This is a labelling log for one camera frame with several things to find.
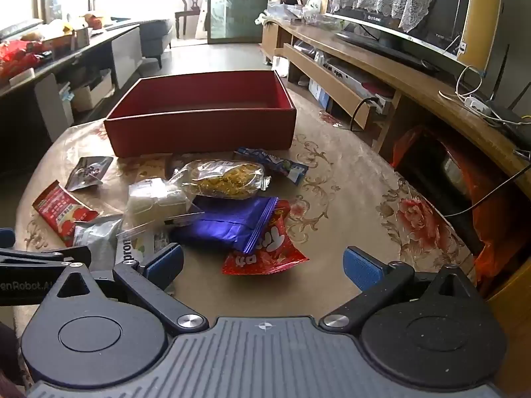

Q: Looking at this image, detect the red and white snack packet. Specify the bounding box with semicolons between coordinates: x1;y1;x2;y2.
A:
32;180;100;247

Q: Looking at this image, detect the glass sliding door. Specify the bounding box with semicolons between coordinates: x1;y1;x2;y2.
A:
209;0;272;44

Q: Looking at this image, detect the silver media player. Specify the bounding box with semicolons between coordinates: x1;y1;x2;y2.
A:
324;60;395;102

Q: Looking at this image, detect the wooden television cabinet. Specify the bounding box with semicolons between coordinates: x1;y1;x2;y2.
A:
261;21;531;311

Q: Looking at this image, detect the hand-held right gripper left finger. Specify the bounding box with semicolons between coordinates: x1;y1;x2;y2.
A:
56;244;208;336

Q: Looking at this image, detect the silver snack packet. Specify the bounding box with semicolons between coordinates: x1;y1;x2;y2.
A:
72;214;124;272

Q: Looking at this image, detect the floral tablecloth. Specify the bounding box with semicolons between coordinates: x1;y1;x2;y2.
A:
14;87;478;328

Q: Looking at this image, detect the white low cabinet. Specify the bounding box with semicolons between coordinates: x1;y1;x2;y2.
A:
0;23;144;150

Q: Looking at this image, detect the red plastic bag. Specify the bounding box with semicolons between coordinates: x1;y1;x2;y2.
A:
0;39;42;79

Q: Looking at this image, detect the white power strip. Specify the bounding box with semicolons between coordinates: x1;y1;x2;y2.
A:
460;95;492;115

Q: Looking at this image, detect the clear bag of white snacks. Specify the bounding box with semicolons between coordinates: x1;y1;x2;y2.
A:
126;176;195;225

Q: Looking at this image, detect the red cardboard box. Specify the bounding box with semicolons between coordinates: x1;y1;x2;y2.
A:
104;70;297;158

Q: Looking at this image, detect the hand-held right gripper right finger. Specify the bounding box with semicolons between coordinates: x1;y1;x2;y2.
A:
319;245;490;336

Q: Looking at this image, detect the clear packet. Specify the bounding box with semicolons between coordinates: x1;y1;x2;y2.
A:
114;222;171;267

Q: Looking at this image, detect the red candy packet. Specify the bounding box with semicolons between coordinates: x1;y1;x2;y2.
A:
222;200;310;276

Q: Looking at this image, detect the white cardboard box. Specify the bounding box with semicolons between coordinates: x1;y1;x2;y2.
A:
72;70;114;111

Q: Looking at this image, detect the blue sausage packet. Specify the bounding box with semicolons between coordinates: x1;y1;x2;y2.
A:
234;147;310;186

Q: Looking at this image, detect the dark grey snack packet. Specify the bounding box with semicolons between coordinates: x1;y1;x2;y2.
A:
65;156;114;192

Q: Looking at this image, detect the black television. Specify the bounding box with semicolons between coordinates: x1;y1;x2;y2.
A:
324;0;476;75

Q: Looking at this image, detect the clear bag of yellow snacks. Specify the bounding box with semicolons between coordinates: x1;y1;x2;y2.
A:
170;160;272;200

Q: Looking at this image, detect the orange plastic bag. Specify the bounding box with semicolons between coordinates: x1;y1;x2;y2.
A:
392;126;531;295

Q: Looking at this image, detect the purple snack packet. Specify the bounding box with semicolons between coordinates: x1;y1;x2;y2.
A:
170;196;278;255

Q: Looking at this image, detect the grey sofa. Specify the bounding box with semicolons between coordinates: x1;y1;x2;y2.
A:
139;19;175;69

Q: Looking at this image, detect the black router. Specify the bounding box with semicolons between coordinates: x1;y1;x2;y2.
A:
487;56;531;142

